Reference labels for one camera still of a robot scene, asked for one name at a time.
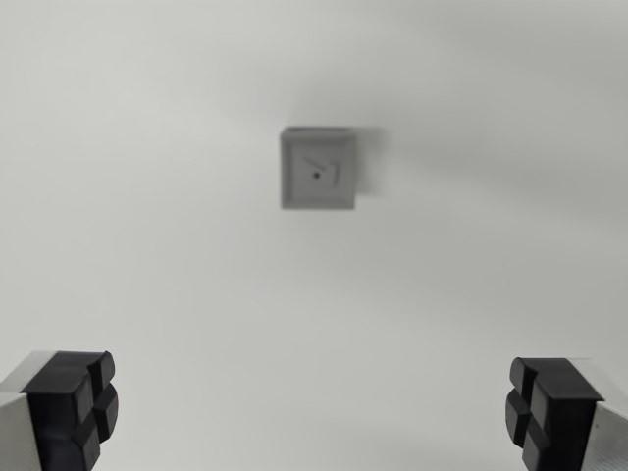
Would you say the black-padded silver gripper right finger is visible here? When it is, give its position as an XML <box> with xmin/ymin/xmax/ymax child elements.
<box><xmin>504</xmin><ymin>356</ymin><xmax>628</xmax><ymax>471</ymax></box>

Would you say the black-padded silver gripper left finger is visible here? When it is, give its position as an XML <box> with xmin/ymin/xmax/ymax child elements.
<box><xmin>0</xmin><ymin>349</ymin><xmax>120</xmax><ymax>471</ymax></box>

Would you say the grey embossed cube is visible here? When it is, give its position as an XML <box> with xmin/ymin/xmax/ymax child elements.
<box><xmin>280</xmin><ymin>126</ymin><xmax>359</xmax><ymax>211</ymax></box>

